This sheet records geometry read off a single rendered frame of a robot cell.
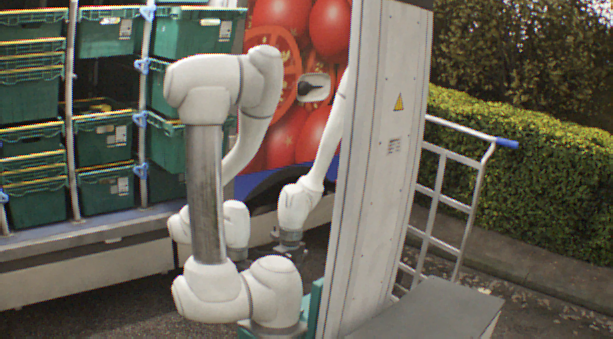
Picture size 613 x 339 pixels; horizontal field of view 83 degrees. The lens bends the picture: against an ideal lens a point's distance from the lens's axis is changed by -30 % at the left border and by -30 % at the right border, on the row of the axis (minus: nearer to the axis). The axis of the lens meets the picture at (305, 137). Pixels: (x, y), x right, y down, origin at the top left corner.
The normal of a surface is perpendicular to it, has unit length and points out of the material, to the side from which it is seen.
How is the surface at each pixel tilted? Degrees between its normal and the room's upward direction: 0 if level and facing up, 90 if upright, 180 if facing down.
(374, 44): 90
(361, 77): 90
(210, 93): 86
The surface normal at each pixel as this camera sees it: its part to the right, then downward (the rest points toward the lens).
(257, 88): 0.50, 0.54
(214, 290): 0.37, 0.03
